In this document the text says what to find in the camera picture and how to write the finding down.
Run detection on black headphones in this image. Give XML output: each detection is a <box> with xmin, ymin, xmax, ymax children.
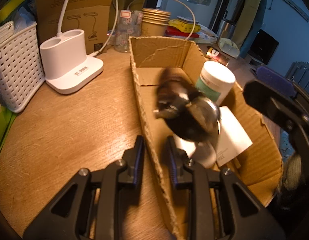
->
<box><xmin>153</xmin><ymin>67</ymin><xmax>222</xmax><ymax>168</ymax></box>

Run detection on white round jar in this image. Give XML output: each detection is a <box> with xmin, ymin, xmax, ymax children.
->
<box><xmin>195</xmin><ymin>61</ymin><xmax>236</xmax><ymax>105</ymax></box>

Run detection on red gold tin can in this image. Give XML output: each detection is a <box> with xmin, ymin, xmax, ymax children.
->
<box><xmin>206</xmin><ymin>46</ymin><xmax>229</xmax><ymax>67</ymax></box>

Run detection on open cardboard box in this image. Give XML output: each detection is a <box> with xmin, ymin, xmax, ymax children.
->
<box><xmin>129</xmin><ymin>37</ymin><xmax>285</xmax><ymax>239</ymax></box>

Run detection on clear tissue box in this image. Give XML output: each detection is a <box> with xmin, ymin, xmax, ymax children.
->
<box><xmin>218</xmin><ymin>38</ymin><xmax>240</xmax><ymax>59</ymax></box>

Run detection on steel thermos mug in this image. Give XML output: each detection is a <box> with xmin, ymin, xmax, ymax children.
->
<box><xmin>217</xmin><ymin>19</ymin><xmax>236</xmax><ymax>39</ymax></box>

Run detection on white desk lamp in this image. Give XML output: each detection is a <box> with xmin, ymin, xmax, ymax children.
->
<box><xmin>40</xmin><ymin>0</ymin><xmax>104</xmax><ymax>94</ymax></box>

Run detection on yellow packet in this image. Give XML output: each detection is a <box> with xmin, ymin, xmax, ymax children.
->
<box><xmin>168</xmin><ymin>19</ymin><xmax>201</xmax><ymax>33</ymax></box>

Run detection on red book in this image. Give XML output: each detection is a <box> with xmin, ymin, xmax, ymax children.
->
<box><xmin>165</xmin><ymin>25</ymin><xmax>189</xmax><ymax>37</ymax></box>

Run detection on white plastic basket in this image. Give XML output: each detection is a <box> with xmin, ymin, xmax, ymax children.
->
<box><xmin>1</xmin><ymin>23</ymin><xmax>45</xmax><ymax>113</ymax></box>

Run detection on stack of paper cups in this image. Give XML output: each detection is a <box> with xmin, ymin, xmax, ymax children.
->
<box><xmin>141</xmin><ymin>8</ymin><xmax>171</xmax><ymax>37</ymax></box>

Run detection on brown lamp packaging box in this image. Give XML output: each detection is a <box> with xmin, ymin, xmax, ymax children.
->
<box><xmin>35</xmin><ymin>0</ymin><xmax>112</xmax><ymax>54</ymax></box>

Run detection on white charging cable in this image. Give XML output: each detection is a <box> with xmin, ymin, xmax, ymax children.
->
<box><xmin>88</xmin><ymin>0</ymin><xmax>196</xmax><ymax>57</ymax></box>

